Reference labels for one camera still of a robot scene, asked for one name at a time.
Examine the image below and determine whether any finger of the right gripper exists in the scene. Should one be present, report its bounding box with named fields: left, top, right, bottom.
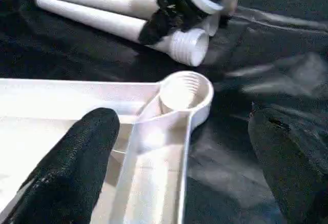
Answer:
left=138, top=11, right=185, bottom=46

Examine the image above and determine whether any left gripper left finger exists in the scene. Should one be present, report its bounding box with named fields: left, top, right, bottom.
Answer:
left=7, top=107, right=120, bottom=224

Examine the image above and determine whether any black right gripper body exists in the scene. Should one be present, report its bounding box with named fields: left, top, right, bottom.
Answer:
left=157, top=0, right=206, bottom=27

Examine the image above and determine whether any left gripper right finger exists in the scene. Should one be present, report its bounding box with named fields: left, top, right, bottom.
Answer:
left=247, top=102, right=328, bottom=224

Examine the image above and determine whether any white plastic table top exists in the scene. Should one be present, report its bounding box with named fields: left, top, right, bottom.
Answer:
left=0, top=70, right=215, bottom=224

